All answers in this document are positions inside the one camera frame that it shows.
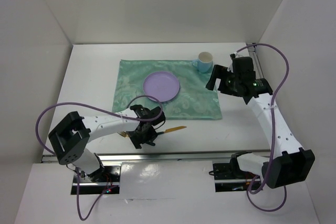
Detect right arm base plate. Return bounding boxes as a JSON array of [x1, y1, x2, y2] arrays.
[[208, 163, 255, 193]]

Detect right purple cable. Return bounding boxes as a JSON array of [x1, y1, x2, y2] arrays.
[[232, 42, 290, 212]]

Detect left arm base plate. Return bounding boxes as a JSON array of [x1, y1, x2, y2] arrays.
[[70, 164, 121, 195]]

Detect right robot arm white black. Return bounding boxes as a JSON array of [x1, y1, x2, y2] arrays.
[[206, 65, 315, 189]]

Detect purple plastic plate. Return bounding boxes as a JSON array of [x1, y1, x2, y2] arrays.
[[143, 71, 180, 102]]

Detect light blue mug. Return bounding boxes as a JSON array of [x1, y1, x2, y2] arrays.
[[192, 52, 213, 73]]

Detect right side aluminium rail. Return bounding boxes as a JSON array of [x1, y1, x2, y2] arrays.
[[246, 43, 264, 79]]

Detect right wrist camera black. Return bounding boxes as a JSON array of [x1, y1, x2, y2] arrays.
[[232, 57, 256, 81]]

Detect aluminium rail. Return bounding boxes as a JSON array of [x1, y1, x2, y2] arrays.
[[246, 43, 264, 79], [41, 148, 271, 163]]

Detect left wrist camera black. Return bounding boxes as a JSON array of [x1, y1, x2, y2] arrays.
[[150, 106, 166, 126]]

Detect gold fork black handle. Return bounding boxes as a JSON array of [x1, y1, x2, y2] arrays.
[[118, 132, 130, 138]]

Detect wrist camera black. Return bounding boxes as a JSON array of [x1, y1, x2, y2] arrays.
[[232, 57, 256, 81], [150, 106, 166, 126]]

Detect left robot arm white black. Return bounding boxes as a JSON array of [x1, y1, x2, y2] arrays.
[[48, 105, 166, 182]]

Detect front aluminium rail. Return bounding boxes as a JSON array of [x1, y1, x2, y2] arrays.
[[41, 148, 271, 163]]

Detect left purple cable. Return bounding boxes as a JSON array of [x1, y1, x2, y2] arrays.
[[35, 95, 164, 221]]

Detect purple cable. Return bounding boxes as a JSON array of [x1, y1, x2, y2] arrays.
[[232, 42, 290, 212], [35, 95, 164, 221]]

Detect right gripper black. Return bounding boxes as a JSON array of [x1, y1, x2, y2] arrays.
[[205, 64, 240, 97]]

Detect gold knife black handle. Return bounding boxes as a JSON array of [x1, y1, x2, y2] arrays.
[[157, 126, 187, 135]]

